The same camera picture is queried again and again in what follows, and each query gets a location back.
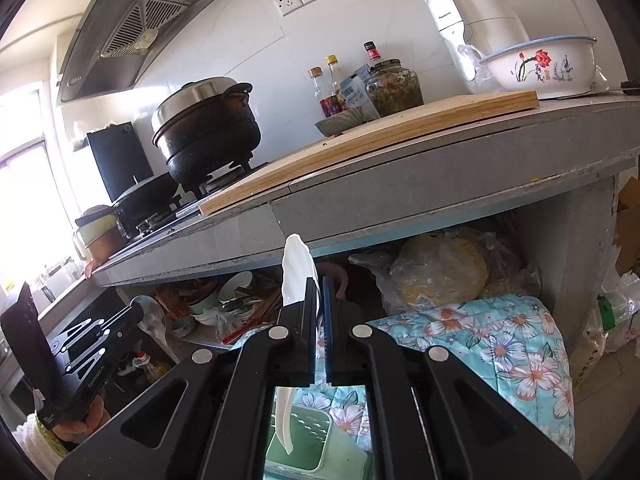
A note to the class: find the white electric appliance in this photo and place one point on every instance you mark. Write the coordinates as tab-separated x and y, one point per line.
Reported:
460	10

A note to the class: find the small glass bottle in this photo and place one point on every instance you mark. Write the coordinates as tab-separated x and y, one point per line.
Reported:
317	90

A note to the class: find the gas stove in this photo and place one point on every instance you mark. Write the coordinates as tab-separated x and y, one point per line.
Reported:
200	195

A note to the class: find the black frying pan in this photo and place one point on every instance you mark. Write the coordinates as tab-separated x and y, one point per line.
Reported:
145	197

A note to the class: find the cardboard box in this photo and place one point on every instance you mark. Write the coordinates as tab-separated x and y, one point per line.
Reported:
629	225

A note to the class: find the yellow plastic bag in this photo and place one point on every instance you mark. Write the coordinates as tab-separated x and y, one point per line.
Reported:
440	270

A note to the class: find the green star-holed utensil basket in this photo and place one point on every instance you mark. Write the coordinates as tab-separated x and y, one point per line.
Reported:
310	435

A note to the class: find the white floral bowl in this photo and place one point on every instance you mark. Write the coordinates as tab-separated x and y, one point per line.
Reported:
540	67

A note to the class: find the sauce bottle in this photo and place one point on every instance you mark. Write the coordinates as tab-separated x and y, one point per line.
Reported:
147	367

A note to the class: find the blue carton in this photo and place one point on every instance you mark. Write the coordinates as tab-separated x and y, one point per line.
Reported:
357	92

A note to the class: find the red-capped bottle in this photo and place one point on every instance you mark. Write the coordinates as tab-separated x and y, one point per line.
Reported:
372	52

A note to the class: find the floral blanket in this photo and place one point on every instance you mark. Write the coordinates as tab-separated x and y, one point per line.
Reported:
475	340

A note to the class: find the glass pickle jar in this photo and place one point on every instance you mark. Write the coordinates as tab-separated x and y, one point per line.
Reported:
395	87

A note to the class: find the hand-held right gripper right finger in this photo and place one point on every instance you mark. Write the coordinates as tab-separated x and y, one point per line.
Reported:
328	310

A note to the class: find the wooden cutting board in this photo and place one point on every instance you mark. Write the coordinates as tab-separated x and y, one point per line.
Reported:
375	135

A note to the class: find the black box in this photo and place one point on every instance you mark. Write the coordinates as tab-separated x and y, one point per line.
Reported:
117	160

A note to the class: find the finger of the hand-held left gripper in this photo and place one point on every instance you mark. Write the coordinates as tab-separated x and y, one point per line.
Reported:
125	317

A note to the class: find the green dish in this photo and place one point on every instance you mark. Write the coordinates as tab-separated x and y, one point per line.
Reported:
340	125

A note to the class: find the person's left forearm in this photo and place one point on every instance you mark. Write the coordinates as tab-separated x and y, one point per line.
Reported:
35	435

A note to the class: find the person's left hand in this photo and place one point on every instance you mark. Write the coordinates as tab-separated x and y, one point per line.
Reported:
82	427

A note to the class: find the yellow-capped bottle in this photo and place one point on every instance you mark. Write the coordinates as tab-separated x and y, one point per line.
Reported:
334	80

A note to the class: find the window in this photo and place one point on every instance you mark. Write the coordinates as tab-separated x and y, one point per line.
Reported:
30	200

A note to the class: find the black cooking pot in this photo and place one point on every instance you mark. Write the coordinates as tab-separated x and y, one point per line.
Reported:
210	135

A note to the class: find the green bowl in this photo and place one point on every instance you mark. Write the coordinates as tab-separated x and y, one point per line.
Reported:
205	305

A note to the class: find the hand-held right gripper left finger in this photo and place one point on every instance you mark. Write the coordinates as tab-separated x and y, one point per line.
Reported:
310	305

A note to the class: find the steel range hood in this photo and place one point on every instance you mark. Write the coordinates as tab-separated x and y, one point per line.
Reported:
125	10

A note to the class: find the brown clay pot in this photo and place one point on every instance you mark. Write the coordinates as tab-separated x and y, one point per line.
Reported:
100	240

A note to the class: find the white plastic spoon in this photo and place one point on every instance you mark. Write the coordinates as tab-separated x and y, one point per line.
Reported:
297	270

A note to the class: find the steel pot lid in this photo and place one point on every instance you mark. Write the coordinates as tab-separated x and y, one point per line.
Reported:
192	97

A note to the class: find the clear plastic bag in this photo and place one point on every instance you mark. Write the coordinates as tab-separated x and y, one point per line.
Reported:
617	310

